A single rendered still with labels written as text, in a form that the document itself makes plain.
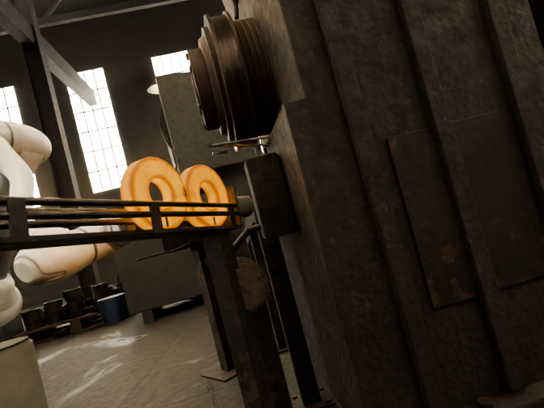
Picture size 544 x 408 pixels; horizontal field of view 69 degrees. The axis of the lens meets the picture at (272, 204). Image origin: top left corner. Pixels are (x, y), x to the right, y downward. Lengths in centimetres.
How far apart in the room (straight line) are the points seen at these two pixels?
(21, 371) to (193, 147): 341
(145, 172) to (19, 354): 38
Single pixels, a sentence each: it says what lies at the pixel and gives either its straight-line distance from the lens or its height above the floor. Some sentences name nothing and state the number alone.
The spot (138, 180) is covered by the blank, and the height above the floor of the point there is 75.
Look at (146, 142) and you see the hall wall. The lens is 1189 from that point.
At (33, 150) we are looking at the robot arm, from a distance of 161.
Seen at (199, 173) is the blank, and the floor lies 76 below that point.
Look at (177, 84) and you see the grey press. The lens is 425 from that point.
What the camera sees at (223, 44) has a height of 116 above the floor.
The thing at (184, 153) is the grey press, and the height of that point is 147.
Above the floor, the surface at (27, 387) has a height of 45.
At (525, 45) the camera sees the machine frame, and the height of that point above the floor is 88.
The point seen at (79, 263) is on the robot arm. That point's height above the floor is 63.
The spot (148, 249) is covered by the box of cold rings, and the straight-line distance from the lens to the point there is 378.
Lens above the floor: 61
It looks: 2 degrees up
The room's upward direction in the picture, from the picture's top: 15 degrees counter-clockwise
